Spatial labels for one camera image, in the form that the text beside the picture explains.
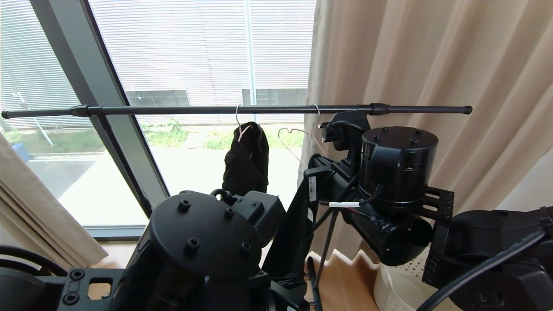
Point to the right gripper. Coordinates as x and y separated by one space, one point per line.
389 233

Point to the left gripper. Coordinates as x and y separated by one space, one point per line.
281 298

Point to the black garment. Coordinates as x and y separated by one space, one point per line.
289 233

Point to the pink clothes hanger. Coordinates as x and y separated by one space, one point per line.
293 152
238 129

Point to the black shorts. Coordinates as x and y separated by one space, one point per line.
246 168

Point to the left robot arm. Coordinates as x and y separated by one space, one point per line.
194 250

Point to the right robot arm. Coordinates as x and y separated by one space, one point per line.
397 164

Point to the white laundry basket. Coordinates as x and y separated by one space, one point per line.
397 285

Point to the black clothes rack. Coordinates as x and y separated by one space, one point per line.
173 109

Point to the window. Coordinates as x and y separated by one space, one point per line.
194 43

